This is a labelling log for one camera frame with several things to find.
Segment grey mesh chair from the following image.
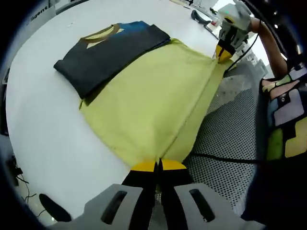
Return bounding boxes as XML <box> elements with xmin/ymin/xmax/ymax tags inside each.
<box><xmin>188</xmin><ymin>56</ymin><xmax>268</xmax><ymax>218</ymax></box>

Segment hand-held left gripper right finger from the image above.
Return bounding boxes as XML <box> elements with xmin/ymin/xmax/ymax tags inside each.
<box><xmin>160</xmin><ymin>159</ymin><xmax>242</xmax><ymax>230</ymax></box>

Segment black shoe-shaped object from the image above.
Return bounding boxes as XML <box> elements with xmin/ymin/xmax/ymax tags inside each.
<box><xmin>190</xmin><ymin>9</ymin><xmax>212</xmax><ymax>26</ymax></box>

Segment yellow and blue garment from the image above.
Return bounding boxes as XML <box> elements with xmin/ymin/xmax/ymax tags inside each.
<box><xmin>53</xmin><ymin>20</ymin><xmax>235</xmax><ymax>166</ymax></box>

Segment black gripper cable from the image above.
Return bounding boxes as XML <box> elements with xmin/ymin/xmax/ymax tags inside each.
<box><xmin>224</xmin><ymin>32</ymin><xmax>261</xmax><ymax>74</ymax></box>

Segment black rounded object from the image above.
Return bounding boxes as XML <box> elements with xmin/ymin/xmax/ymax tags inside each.
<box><xmin>39</xmin><ymin>193</ymin><xmax>72</xmax><ymax>223</ymax></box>

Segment black floor cables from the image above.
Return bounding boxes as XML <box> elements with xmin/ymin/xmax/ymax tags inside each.
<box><xmin>6</xmin><ymin>154</ymin><xmax>33</xmax><ymax>206</ymax></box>

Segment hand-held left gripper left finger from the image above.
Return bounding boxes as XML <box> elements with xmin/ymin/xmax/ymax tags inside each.
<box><xmin>83</xmin><ymin>160</ymin><xmax>159</xmax><ymax>230</ymax></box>

